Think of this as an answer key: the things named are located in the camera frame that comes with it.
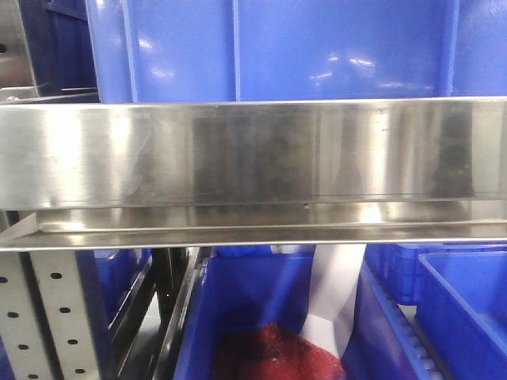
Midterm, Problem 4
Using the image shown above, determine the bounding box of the large blue upper bin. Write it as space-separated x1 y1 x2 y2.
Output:
86 1 506 103

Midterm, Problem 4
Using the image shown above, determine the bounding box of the perforated steel shelf post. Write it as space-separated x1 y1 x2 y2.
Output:
1 250 117 379

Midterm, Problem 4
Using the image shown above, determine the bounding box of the stainless steel shelf rack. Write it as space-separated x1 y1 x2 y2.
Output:
1 97 506 251

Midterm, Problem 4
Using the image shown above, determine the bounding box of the blue bin with red mesh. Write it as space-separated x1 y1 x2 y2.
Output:
174 246 316 379

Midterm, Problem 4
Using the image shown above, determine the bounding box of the red mesh bag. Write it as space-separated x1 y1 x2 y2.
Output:
211 322 347 379

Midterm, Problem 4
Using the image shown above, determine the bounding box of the white paper sheet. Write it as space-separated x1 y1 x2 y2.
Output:
301 244 366 358

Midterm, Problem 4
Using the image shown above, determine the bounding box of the blue bin lower right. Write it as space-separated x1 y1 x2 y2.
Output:
415 252 506 379

